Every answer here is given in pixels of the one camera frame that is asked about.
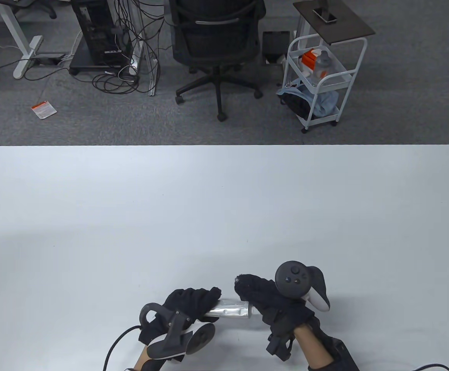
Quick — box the person's right hand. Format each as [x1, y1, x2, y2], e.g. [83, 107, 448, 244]
[234, 273, 321, 362]

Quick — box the person's left hand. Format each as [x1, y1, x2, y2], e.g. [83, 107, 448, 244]
[139, 287, 222, 364]

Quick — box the person's left forearm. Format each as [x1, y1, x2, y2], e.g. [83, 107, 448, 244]
[132, 346, 163, 371]

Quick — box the person's right forearm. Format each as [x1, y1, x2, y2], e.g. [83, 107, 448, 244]
[294, 324, 335, 370]

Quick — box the grey right hand controller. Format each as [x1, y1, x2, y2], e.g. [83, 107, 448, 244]
[274, 261, 331, 312]

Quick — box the grey hand controller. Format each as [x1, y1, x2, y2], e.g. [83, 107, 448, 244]
[274, 261, 331, 312]
[139, 302, 216, 361]

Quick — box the grey left hand controller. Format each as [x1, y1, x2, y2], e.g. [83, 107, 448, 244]
[139, 302, 216, 361]

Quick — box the white rolling cart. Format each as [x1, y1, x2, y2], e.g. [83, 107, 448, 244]
[278, 34, 368, 134]

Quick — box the black bag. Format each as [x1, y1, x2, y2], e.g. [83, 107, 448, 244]
[281, 92, 318, 120]

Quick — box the light blue cloth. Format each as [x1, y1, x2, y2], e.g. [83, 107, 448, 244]
[279, 84, 340, 118]

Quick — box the clear plastic bottle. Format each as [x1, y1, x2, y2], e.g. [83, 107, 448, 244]
[309, 49, 335, 83]

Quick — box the orange and white box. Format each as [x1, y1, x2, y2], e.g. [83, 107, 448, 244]
[301, 50, 318, 70]

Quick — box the orange and white leaflet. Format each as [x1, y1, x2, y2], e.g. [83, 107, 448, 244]
[31, 100, 58, 120]

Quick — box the black computer platform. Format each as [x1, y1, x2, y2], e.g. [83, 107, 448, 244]
[69, 37, 134, 75]

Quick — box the black mesh office chair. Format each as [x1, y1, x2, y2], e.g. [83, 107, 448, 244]
[168, 0, 267, 123]

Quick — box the black power strip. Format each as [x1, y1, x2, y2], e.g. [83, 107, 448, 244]
[32, 53, 65, 65]

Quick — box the dark top side table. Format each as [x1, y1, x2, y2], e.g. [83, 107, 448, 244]
[293, 0, 376, 46]

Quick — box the black computer tower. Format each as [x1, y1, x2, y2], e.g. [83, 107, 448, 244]
[71, 0, 133, 66]

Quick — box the black smartphone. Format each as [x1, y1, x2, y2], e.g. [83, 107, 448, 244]
[312, 8, 338, 24]

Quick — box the white desk leg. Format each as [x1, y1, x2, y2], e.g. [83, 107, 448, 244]
[0, 0, 44, 80]

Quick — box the black left glove cable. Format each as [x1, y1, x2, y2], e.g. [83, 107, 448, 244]
[103, 325, 143, 371]

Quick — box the black right wrist mount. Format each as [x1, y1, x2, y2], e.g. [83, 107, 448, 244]
[310, 327, 361, 371]

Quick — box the tangle of black cables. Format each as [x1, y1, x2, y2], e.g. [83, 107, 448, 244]
[92, 0, 171, 95]

